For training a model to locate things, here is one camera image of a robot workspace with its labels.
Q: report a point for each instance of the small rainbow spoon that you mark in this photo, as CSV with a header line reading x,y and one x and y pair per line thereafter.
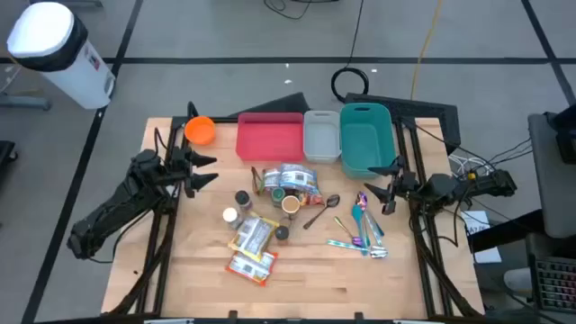
x,y
357,241

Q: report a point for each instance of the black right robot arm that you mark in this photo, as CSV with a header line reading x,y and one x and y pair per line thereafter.
x,y
486,184

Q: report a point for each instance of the white trash can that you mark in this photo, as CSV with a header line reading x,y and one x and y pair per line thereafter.
x,y
45,31

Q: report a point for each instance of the teal plastic bin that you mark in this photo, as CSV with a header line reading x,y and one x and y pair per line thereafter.
x,y
366,139

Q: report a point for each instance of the black desk beam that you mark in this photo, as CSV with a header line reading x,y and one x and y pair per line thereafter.
x,y
504,231

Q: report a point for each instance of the white computer mouse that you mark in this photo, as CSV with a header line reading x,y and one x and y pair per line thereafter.
x,y
517,279

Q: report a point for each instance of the pink plastic tray bin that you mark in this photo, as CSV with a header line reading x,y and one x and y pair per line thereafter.
x,y
270,137

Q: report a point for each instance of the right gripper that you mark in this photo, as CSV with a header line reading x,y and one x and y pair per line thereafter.
x,y
405,186

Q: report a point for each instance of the black-lid orange spice jar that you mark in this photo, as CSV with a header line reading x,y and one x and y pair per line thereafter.
x,y
281,232

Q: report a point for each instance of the green-lid spice jar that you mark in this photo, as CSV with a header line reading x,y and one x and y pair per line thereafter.
x,y
278,194

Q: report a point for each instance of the black aluminium frame rail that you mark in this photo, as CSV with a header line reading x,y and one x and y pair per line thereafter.
x,y
424,270
167,252

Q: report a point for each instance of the black desk device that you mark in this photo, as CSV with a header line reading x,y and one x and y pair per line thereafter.
x,y
567,139

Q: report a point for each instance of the small grey plastic bin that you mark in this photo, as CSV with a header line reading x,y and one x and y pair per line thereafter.
x,y
321,137

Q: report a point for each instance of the orange plastic bowl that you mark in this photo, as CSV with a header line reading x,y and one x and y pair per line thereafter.
x,y
200,131

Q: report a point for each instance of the yellow ramen packet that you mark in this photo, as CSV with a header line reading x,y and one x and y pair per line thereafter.
x,y
252,234

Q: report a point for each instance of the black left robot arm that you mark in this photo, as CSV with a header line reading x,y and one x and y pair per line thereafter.
x,y
112,210

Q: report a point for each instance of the black floor object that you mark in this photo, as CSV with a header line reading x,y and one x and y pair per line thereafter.
x,y
6,153

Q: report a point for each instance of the backlit keyboard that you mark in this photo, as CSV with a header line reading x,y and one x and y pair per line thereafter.
x,y
555,283

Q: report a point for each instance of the black table edge clamp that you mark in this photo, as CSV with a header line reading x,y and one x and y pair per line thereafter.
x,y
232,315
358,315

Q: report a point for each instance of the dark metal spoon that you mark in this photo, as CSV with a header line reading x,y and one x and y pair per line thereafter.
x,y
333,200

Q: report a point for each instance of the black wedge panel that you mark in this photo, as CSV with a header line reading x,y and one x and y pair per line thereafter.
x,y
283,108

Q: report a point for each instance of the small colourful snack bag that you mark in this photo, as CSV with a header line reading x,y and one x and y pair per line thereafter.
x,y
271,177

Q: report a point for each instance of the grey side table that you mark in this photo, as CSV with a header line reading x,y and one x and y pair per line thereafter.
x,y
553,189

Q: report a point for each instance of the white-lid spice jar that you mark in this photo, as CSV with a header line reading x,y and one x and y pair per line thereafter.
x,y
230,216

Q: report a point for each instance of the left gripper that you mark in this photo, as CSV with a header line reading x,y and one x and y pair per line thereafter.
x,y
180,168

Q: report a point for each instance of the white paper sheet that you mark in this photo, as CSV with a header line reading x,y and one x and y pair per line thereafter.
x,y
488,256

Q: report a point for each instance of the orange ramen packet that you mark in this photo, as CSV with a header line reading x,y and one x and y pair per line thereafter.
x,y
249,268

